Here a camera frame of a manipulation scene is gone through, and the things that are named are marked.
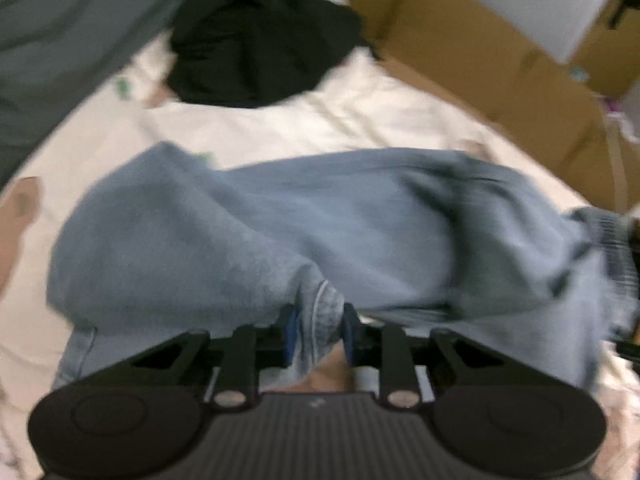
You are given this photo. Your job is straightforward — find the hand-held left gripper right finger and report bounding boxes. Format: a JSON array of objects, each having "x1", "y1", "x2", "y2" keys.
[{"x1": 341, "y1": 303, "x2": 506, "y2": 409}]

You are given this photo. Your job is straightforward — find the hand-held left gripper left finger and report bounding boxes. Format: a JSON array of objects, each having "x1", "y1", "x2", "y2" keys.
[{"x1": 131, "y1": 304, "x2": 298, "y2": 409}]

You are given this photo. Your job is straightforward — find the light blue denim pants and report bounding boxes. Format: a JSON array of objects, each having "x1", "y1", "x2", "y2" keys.
[{"x1": 46, "y1": 141, "x2": 640, "y2": 393}]

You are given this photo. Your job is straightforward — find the white printed bed sheet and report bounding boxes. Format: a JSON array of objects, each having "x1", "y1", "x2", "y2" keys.
[{"x1": 0, "y1": 35, "x2": 640, "y2": 480}]

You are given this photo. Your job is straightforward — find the black garment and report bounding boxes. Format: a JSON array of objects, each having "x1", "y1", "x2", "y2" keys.
[{"x1": 167, "y1": 0, "x2": 365, "y2": 109}]

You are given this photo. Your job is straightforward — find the brown cardboard box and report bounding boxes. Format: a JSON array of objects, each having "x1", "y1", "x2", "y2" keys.
[{"x1": 320, "y1": 0, "x2": 640, "y2": 213}]

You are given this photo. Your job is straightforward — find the purple and white packet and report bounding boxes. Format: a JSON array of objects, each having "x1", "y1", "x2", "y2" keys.
[{"x1": 600, "y1": 95, "x2": 640, "y2": 143}]

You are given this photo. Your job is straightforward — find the grey blanket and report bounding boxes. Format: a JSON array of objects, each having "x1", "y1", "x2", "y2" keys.
[{"x1": 0, "y1": 0, "x2": 217, "y2": 188}]

